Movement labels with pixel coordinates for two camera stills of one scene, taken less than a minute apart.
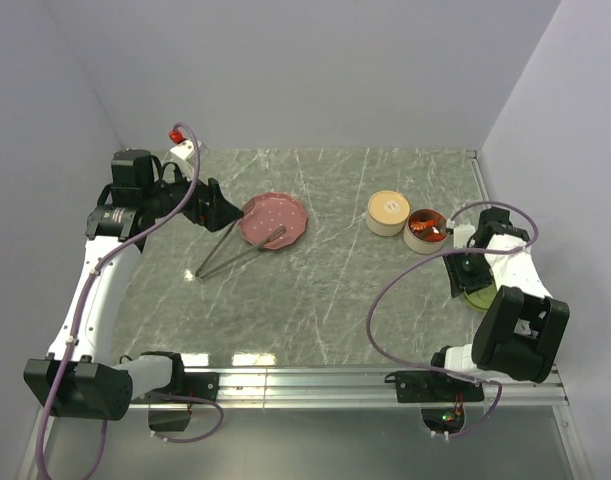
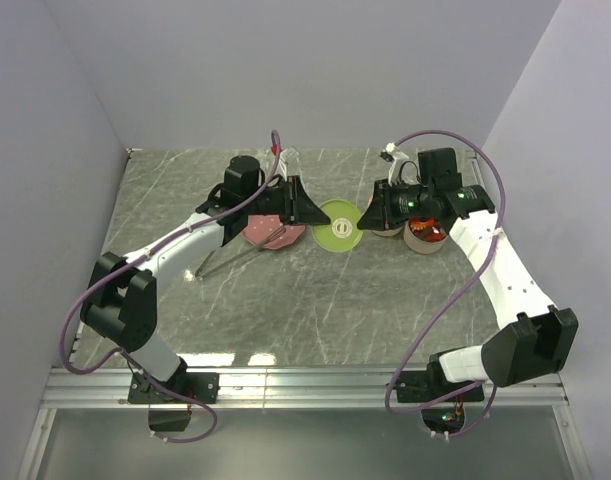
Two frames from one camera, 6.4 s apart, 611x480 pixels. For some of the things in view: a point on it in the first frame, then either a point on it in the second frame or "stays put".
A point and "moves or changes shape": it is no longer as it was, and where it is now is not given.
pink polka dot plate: (266, 213) stays put
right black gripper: (458, 279) → (380, 214)
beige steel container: (385, 230) stays put
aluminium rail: (339, 388) stays put
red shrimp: (422, 225) stays put
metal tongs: (274, 236) stays put
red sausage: (434, 237) stays put
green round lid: (482, 299) → (342, 233)
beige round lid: (388, 207) moves or changes shape
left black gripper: (214, 215) → (299, 207)
